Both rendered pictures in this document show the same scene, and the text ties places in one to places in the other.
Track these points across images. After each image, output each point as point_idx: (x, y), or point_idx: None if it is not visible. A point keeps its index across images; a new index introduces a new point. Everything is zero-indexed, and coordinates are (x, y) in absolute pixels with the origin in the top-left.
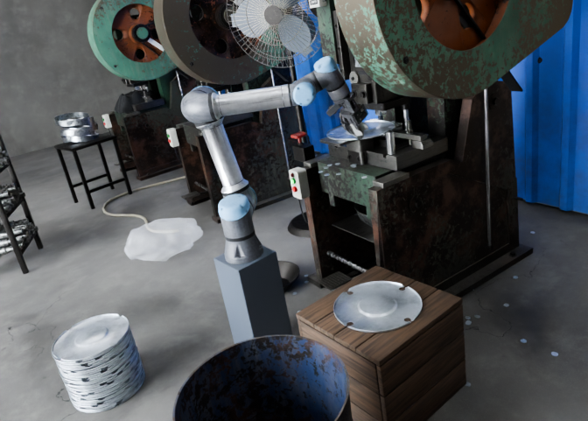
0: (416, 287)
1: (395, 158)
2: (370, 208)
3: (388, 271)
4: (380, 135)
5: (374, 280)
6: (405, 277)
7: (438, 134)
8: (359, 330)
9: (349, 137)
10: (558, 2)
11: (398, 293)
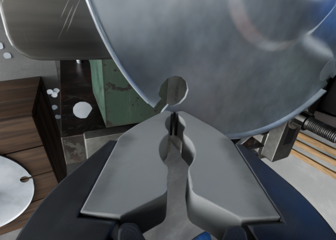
0: (42, 182)
1: (178, 151)
2: (60, 113)
3: (37, 140)
4: (232, 136)
5: (3, 147)
6: (47, 160)
7: (329, 92)
8: None
9: (161, 15)
10: None
11: (13, 185)
